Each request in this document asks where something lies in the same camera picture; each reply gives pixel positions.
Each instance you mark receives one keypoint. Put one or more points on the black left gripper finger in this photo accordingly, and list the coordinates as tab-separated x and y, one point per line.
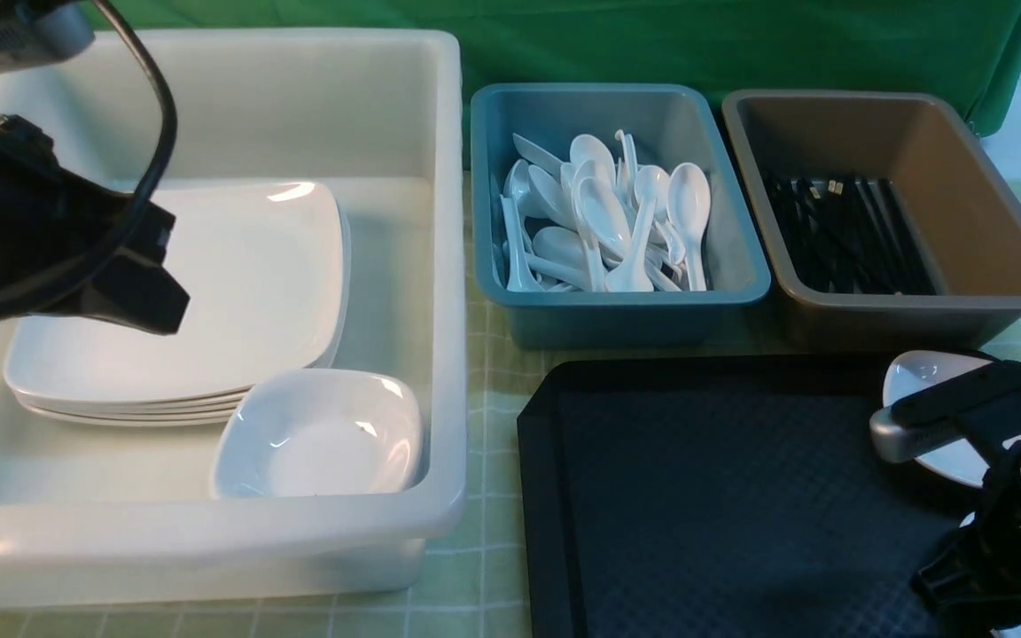
132	295

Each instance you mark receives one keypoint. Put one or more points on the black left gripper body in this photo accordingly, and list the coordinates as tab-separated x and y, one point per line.
51	217

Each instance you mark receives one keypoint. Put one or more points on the white bowl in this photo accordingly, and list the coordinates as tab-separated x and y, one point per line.
320	432
912	371

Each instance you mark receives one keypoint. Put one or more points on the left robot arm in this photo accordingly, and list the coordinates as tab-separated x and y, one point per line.
42	33

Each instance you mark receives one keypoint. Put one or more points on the stack of white square plates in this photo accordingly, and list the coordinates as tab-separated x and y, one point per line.
253	292

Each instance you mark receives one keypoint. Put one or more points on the white bowl in tub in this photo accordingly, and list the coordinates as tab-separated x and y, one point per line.
320	432

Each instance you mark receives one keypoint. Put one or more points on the large white plastic tub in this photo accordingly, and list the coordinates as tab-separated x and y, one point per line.
318	188

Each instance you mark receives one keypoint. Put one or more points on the brown plastic bin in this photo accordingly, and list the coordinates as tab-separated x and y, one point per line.
961	213

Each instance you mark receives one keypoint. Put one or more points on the pile of black chopsticks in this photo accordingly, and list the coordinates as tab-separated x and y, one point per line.
848	234

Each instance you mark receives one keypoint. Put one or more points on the black serving tray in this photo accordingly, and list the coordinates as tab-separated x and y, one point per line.
725	497

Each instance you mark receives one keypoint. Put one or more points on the green checkered tablecloth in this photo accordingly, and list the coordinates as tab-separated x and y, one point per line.
472	581

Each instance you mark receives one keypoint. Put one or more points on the pile of white spoons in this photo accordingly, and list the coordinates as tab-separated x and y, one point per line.
599	223

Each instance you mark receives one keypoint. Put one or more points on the teal plastic bin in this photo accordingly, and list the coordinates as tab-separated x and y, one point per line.
671	124

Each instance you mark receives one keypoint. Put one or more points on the green backdrop cloth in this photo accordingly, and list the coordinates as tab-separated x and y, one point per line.
967	53

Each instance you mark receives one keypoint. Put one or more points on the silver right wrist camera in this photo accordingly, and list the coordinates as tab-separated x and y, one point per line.
981	406

